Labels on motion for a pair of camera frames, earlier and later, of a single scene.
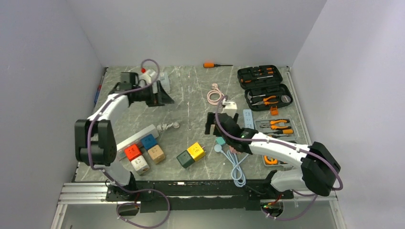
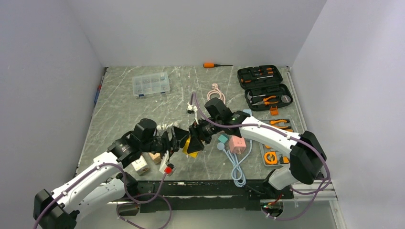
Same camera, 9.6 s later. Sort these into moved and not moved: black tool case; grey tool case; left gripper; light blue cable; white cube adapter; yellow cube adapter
Moved: yellow cube adapter; left gripper
Not moved: black tool case; grey tool case; light blue cable; white cube adapter
